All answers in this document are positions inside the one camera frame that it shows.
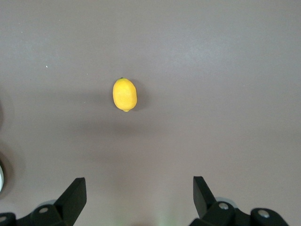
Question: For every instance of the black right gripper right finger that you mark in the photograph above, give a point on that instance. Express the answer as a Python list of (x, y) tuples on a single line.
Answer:
[(207, 207)]

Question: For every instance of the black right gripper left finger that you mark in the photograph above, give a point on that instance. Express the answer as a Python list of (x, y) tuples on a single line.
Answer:
[(68, 204)]

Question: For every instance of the yellow lemon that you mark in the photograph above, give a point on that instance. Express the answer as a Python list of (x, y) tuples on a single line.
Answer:
[(124, 95)]

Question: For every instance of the pale cream round plate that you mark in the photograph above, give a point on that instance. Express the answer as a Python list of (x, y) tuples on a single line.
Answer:
[(1, 176)]

